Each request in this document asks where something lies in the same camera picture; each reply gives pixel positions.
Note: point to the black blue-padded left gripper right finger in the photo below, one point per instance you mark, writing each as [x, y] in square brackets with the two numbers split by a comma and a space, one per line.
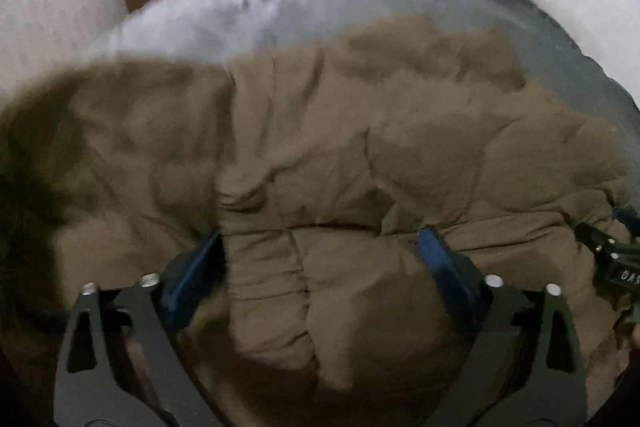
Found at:
[524, 366]

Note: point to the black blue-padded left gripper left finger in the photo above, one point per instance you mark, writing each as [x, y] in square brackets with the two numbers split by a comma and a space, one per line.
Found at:
[120, 363]

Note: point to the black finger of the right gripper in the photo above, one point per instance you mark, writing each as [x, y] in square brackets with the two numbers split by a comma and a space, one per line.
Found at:
[616, 264]

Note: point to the olive brown padded coat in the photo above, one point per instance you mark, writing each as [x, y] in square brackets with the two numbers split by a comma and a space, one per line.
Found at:
[317, 164]

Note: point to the grey plush bed blanket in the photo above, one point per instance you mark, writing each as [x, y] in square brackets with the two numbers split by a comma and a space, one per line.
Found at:
[217, 31]

